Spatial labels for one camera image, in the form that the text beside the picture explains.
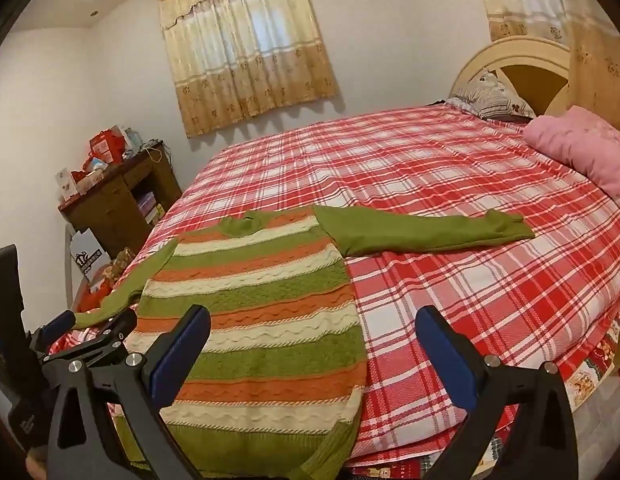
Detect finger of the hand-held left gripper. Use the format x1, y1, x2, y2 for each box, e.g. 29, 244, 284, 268
82, 307, 138, 361
30, 310, 77, 356

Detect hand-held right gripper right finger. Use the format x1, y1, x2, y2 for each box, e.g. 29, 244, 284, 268
417, 305, 580, 480

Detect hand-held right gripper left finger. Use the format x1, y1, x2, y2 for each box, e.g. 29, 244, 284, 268
42, 304, 213, 480

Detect green striped knit sweater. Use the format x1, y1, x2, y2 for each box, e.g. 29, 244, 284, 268
72, 207, 536, 478

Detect red plastic bags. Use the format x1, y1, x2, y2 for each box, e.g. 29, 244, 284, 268
75, 275, 116, 313

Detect floral gift bag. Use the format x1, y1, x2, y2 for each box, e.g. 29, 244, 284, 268
107, 247, 138, 281

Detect white printed carton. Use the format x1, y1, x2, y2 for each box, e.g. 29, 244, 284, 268
65, 227, 112, 286

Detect stack of boxes in desk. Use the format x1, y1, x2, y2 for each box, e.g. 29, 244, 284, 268
135, 191, 165, 227

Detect brown wooden desk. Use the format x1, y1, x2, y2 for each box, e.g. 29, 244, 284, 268
57, 142, 184, 258

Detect small white box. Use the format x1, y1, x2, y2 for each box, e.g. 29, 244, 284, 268
55, 169, 79, 197

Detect printed bed sheet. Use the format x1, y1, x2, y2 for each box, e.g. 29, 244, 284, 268
350, 310, 620, 480

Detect red plaid bed cover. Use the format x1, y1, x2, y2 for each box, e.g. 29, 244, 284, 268
50, 105, 620, 466

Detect red gift box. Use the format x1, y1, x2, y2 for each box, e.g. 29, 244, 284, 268
87, 127, 129, 164

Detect pink folded blanket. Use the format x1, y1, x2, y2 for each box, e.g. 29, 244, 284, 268
522, 106, 620, 213

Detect patterned grey pillow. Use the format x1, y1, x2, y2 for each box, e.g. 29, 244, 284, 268
447, 71, 536, 121

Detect cream wooden headboard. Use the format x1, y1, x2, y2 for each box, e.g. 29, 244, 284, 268
449, 37, 588, 121

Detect beige window curtain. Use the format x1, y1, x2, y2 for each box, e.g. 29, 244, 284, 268
155, 0, 341, 139

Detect beige floral curtain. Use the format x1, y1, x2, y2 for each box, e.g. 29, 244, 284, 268
477, 0, 620, 138

